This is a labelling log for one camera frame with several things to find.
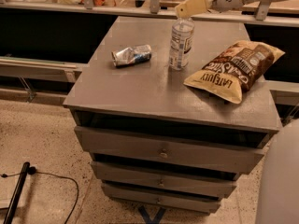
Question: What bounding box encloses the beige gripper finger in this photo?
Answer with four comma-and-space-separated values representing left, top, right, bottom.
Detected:
175, 0, 213, 19

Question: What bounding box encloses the crushed silver blue can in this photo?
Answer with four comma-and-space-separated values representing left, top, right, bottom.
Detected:
111, 45, 151, 67

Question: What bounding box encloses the top grey drawer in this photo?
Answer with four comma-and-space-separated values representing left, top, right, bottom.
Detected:
75, 126, 264, 174

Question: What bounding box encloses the brown yellow chip bag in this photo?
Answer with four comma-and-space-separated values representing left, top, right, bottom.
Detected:
184, 40, 285, 104

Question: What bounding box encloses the bottom grey drawer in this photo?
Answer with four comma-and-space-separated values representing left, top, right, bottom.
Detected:
102, 183, 221, 214

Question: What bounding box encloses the black floor cable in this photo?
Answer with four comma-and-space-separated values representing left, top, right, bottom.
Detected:
0, 166, 80, 224

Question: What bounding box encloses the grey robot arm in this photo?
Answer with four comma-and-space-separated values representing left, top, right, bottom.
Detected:
176, 0, 299, 224

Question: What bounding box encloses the grey drawer cabinet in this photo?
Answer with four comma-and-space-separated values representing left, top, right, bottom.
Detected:
64, 17, 281, 202

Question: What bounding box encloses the black pole on floor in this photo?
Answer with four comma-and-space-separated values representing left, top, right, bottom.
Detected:
3, 161, 30, 224

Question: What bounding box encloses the grey metal railing frame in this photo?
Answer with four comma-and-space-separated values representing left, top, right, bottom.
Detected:
0, 0, 298, 27

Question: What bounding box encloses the blue tape floor marker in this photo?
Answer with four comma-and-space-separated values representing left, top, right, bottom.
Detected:
137, 205, 167, 224

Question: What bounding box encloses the middle grey drawer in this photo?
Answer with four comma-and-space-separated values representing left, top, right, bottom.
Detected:
91, 161, 236, 199

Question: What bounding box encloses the grey drawer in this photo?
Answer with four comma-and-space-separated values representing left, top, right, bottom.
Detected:
75, 126, 264, 174
91, 161, 236, 199
102, 183, 221, 214

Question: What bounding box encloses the clear plastic water bottle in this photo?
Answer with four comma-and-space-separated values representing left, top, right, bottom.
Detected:
168, 18, 194, 70

